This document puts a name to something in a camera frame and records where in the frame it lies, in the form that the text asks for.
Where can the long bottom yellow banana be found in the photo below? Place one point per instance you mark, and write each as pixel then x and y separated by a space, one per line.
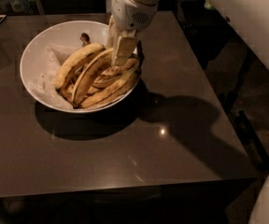
pixel 128 79

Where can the white paper liner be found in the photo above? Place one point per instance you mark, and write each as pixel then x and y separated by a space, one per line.
pixel 43 87

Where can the small inner yellow banana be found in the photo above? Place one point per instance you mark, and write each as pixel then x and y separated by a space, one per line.
pixel 113 73

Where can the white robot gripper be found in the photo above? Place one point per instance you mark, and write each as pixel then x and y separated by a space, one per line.
pixel 131 12

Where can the white ceramic bowl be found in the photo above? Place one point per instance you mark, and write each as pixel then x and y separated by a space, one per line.
pixel 70 34

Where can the black floor stand bar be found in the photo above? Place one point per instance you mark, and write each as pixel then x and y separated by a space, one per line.
pixel 245 132

